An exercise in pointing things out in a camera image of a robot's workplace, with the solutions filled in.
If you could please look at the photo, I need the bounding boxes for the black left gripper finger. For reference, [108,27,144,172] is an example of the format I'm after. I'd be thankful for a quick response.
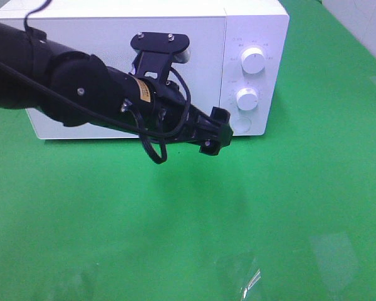
[204,107,231,129]
[192,125,233,156]

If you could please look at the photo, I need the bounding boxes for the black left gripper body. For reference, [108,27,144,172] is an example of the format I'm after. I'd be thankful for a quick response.
[108,66,207,144]

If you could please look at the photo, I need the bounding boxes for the white microwave door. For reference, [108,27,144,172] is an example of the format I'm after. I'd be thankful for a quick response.
[27,16,225,140]

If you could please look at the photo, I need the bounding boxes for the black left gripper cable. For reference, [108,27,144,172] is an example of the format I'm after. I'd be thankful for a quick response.
[0,0,192,165]

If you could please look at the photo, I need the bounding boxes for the round white door button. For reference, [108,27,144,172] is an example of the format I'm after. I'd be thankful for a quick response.
[232,117,251,133]

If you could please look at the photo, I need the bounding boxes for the white microwave knob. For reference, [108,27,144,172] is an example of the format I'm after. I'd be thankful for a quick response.
[241,46,266,74]
[236,88,259,111]

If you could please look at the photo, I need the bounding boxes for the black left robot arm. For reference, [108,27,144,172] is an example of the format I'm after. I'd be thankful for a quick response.
[0,23,232,164]

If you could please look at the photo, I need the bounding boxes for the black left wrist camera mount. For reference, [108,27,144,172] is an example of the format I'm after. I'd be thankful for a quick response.
[130,32,190,84]

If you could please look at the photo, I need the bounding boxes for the white microwave oven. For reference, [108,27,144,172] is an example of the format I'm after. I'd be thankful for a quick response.
[0,1,290,136]

